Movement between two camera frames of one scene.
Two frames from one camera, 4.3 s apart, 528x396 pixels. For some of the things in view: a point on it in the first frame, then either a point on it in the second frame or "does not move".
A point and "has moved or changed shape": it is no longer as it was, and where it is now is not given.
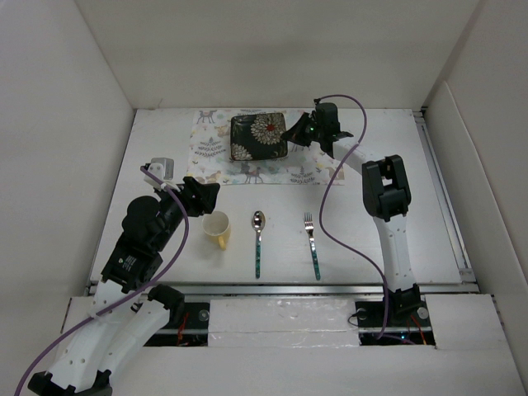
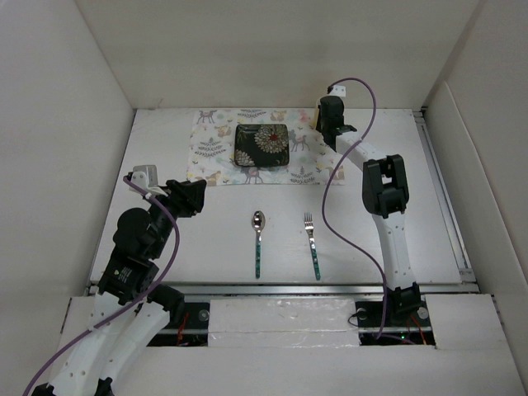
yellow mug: [216, 227] has moved or changed shape
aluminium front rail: [302, 288] does not move
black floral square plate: [257, 136] has moved or changed shape
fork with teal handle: [309, 226] does not move
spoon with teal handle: [258, 222] does not move
